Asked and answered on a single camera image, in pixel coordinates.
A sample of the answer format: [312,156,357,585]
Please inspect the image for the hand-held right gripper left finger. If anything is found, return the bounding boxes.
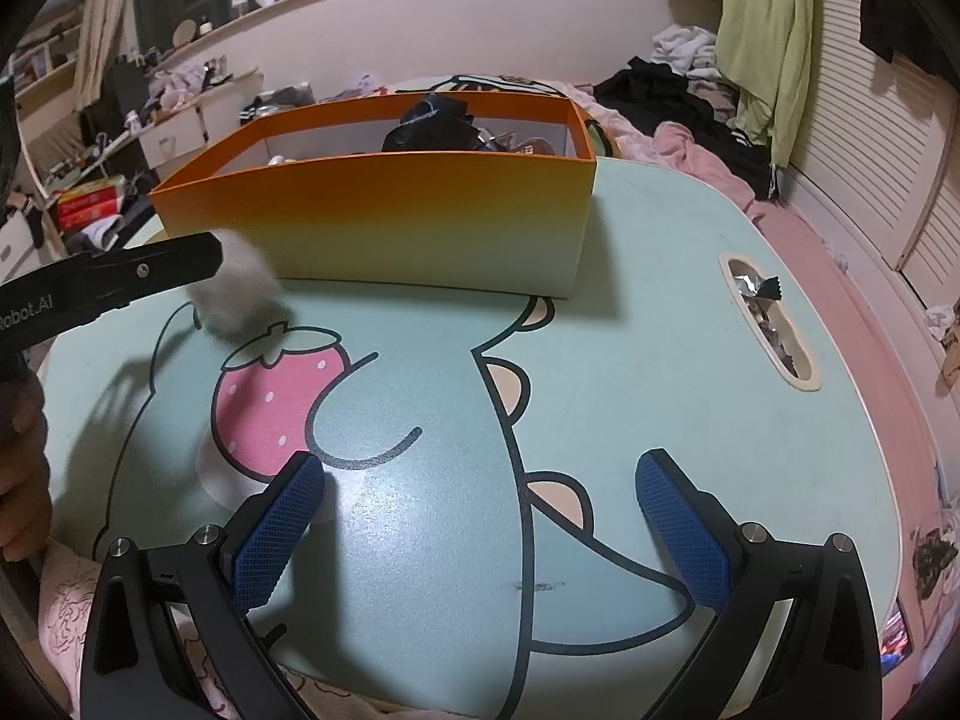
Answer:
[79,451,327,720]

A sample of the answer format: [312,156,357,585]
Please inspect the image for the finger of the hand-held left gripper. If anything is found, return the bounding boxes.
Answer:
[75,232,224,323]

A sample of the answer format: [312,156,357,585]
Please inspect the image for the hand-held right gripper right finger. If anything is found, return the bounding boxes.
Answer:
[634,448,884,720]

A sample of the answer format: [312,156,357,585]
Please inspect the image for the grey fluffy pouch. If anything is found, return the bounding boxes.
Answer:
[182,229,282,338]

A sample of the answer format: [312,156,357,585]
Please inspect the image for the orange cardboard box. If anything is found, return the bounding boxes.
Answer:
[148,94,599,301]

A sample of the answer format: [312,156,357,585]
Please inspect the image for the black plastic bag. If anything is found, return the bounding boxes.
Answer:
[381,92,488,155]

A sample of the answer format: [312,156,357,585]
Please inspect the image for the mint cartoon print desktop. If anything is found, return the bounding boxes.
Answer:
[37,157,912,717]

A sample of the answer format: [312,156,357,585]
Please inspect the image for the person's left hand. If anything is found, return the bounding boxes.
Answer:
[0,373,53,563]

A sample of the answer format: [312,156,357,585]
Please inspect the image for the red carton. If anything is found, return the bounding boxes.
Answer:
[54,174,128,233]

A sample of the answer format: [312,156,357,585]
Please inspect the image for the white drawer cabinet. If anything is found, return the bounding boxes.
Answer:
[139,67,263,170]

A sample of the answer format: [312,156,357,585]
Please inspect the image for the black white striped garment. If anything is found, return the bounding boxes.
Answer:
[238,86,320,127]

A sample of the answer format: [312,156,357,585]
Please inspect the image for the crumpled foil wrappers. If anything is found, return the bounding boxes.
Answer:
[731,261,803,376]

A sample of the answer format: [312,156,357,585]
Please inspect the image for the pale side curtain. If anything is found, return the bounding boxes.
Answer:
[75,0,136,76]

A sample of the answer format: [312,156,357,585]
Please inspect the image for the pink garment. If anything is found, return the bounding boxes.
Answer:
[652,124,758,203]

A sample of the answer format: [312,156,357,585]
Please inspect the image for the white louvered closet doors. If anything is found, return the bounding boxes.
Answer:
[780,0,960,316]

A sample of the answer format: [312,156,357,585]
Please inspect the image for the black clothes pile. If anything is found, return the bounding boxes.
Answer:
[592,56,781,203]

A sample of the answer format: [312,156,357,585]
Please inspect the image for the white clothes pile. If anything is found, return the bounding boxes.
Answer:
[649,25,722,76]

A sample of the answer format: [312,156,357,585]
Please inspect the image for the green hanging garment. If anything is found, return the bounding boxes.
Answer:
[712,0,818,170]

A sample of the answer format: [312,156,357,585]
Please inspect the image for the black hanging garment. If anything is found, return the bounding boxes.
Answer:
[859,0,960,65]

